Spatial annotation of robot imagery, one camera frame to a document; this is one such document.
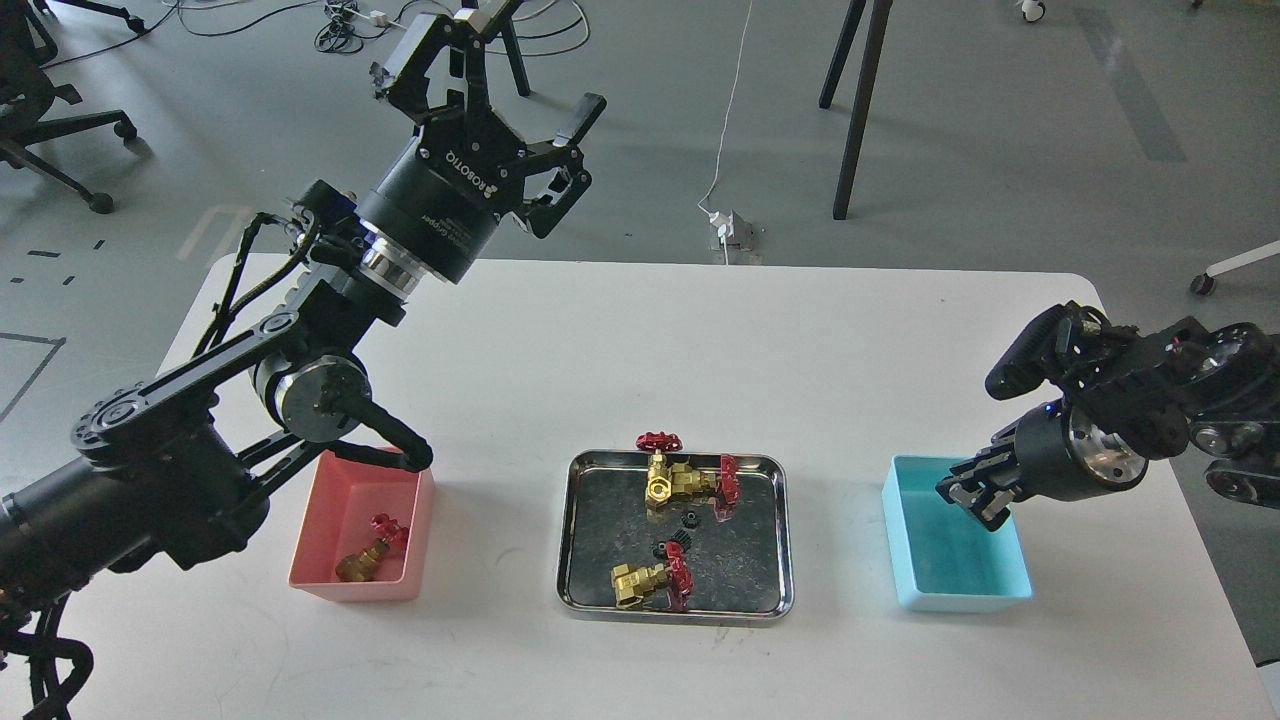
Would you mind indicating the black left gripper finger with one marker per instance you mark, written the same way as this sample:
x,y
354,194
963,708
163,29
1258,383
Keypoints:
x,y
576,126
403,79

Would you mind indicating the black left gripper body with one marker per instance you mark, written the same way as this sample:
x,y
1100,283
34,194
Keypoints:
x,y
444,198

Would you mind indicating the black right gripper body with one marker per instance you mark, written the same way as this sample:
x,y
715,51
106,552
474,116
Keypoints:
x,y
1059,453

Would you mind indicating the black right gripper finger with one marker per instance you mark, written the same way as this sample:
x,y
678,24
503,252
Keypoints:
x,y
977,478
989,506

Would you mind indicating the brass valve red handle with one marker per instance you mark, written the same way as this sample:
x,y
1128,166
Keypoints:
x,y
633,583
659,486
388,536

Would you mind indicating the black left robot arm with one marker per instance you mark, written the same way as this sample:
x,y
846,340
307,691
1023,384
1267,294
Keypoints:
x,y
185,464

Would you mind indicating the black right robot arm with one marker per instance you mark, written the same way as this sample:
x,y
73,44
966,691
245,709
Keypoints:
x,y
1127,399

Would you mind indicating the blue plastic box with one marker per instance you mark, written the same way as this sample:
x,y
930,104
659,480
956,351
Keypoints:
x,y
941,560

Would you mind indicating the brass valve top right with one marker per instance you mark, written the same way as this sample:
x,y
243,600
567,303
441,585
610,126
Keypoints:
x,y
687,481

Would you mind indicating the small black gear middle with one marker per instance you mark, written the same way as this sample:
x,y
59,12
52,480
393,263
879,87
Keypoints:
x,y
673,547

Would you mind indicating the pink plastic box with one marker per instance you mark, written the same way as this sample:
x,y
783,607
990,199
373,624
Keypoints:
x,y
338,523

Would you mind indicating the black tripod legs left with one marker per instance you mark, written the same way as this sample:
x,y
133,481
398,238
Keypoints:
x,y
504,27

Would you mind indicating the black tripod legs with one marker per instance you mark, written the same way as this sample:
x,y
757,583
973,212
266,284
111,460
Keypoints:
x,y
504,27
868,71

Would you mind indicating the white chair caster base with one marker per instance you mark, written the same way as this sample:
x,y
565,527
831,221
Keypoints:
x,y
1204,283

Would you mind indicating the metal tray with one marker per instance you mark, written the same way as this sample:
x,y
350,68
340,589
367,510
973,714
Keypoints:
x,y
739,557

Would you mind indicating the black tripod legs right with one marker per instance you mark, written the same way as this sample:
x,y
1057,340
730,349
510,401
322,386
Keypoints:
x,y
868,71

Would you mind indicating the black office chair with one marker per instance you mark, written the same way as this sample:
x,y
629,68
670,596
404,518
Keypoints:
x,y
28,95

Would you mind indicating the white power adapter with cable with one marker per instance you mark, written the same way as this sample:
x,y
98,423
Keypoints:
x,y
723,223

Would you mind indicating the brass valve upright red handle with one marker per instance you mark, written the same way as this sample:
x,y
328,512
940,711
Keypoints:
x,y
659,486

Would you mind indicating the brass valve bottom red handle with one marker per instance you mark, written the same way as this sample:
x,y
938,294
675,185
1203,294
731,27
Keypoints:
x,y
633,583

